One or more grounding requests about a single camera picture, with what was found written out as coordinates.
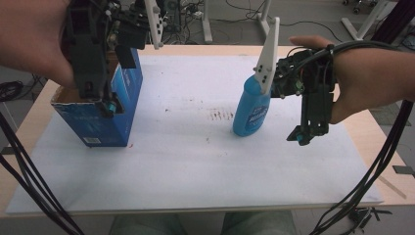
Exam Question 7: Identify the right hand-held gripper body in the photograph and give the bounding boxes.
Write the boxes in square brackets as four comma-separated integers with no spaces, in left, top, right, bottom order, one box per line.
[254,17,337,136]

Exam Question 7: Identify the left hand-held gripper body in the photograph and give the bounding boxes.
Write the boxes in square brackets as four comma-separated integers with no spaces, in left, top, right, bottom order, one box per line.
[62,0,165,101]

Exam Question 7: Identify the blue cardboard box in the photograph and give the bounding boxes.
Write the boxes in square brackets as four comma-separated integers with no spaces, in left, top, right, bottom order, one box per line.
[50,48,145,149]

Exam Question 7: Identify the blue plastic bottle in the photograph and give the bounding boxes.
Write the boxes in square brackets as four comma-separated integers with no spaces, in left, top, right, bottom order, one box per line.
[232,73,272,138]

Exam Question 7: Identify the person's right hand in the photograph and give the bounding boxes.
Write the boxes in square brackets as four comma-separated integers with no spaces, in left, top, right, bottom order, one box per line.
[288,34,409,125]

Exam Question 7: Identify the person's left hand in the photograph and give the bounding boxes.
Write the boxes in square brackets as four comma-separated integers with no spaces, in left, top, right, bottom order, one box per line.
[0,0,77,89]

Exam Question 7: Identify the white stand leg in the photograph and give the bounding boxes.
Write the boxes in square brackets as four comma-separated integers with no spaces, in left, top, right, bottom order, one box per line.
[340,0,392,41]
[201,0,214,44]
[256,0,273,33]

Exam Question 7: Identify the black caster wheels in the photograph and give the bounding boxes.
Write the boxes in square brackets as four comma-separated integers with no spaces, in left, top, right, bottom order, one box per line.
[342,0,377,15]

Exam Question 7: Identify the person's right leg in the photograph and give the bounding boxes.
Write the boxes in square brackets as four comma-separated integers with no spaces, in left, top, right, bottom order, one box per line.
[223,210,299,235]

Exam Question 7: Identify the person's leg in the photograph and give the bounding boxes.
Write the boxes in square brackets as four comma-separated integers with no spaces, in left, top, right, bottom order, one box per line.
[109,213,185,235]
[223,210,299,235]

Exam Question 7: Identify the black clamp on floor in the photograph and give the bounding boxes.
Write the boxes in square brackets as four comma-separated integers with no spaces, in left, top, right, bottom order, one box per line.
[346,206,393,230]

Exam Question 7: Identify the dark curtain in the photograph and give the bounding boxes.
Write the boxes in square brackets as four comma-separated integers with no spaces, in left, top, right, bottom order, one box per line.
[371,0,415,45]

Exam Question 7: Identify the beige tape strip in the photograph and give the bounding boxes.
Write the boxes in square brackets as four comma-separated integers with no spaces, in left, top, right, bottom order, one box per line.
[377,175,408,201]

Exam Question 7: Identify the person's left leg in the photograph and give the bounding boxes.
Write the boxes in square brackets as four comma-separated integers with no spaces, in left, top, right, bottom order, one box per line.
[109,213,185,235]

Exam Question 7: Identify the coiled black floor cable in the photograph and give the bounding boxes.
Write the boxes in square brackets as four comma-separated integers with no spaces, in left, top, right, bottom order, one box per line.
[0,79,24,103]

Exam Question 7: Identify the black gripper cable bundle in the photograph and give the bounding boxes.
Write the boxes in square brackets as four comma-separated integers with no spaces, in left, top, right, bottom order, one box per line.
[0,111,84,235]
[307,39,415,235]

